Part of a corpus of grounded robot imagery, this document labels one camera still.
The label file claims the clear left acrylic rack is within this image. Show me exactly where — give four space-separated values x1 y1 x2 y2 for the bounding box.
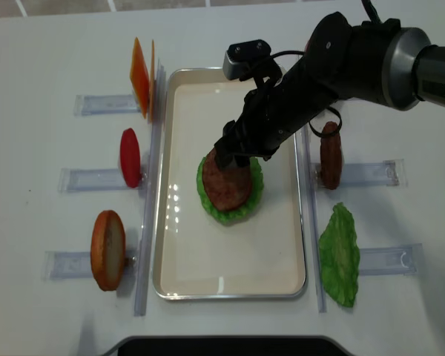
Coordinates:
44 64 167 316

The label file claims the bun half with white face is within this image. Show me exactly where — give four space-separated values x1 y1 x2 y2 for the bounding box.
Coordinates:
90 210 125 291

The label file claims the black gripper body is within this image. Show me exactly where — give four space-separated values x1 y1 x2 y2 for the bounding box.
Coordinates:
214 61 321 160

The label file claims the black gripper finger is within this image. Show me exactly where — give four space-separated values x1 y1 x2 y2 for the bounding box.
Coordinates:
215 151 245 171

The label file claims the black base at bottom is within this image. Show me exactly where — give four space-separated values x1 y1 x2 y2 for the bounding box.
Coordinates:
111 336 348 355

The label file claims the brown meat patty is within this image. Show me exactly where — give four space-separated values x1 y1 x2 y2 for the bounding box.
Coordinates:
202 148 252 212
320 133 343 190

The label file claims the green lettuce leaf on tray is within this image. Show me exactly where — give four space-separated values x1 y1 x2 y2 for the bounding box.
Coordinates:
196 157 264 225

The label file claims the clear acrylic rack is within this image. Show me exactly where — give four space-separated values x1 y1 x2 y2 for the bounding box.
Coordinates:
44 64 167 316
295 128 423 313

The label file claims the clear right acrylic rack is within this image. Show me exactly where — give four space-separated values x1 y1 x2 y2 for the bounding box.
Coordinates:
295 128 423 313

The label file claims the green standing lettuce leaf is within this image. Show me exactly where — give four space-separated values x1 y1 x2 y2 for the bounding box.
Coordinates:
318 202 360 308

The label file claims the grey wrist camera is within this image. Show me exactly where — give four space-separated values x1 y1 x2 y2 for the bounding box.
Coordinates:
222 39 271 82

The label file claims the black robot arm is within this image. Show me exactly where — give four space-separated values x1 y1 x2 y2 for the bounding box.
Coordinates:
214 12 445 169

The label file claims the black camera cable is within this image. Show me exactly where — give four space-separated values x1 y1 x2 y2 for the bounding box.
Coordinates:
240 50 343 140

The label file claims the orange cheese slice front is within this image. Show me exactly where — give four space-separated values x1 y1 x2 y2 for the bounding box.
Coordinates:
130 37 150 117

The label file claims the red standing tomato slice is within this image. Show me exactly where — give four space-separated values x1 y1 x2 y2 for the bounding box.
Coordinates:
119 128 142 188

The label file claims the white metal tray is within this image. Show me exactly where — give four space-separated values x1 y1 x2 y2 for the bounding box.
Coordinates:
153 67 306 300

